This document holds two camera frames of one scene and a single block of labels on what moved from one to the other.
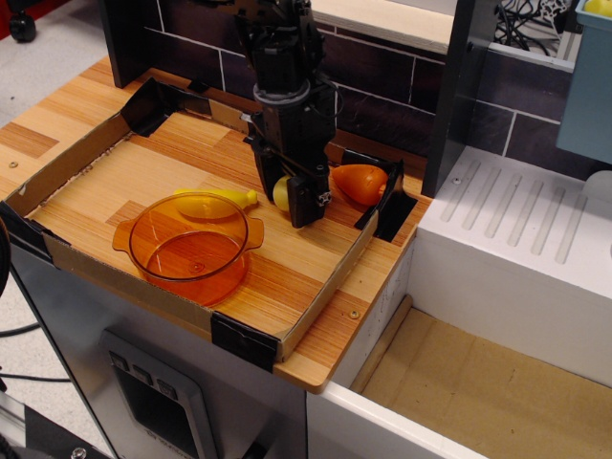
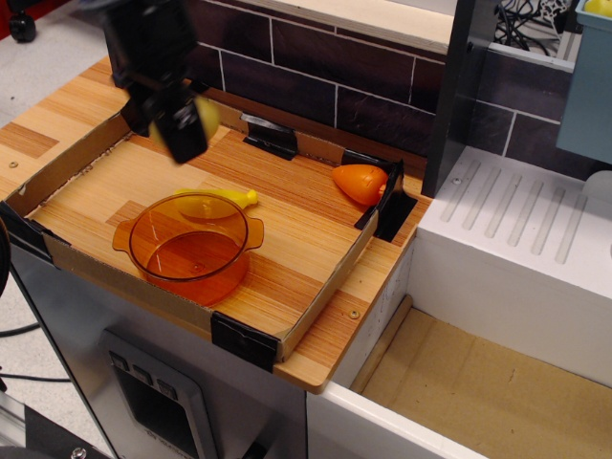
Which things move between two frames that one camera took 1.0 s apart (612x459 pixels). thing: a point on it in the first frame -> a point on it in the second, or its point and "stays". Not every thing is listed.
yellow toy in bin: [601, 7] stays
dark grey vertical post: [466, 57] stays
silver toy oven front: [158, 387] stays
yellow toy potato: [280, 192] -> [209, 114]
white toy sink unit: [493, 337] stays
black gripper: [293, 123] -> [152, 48]
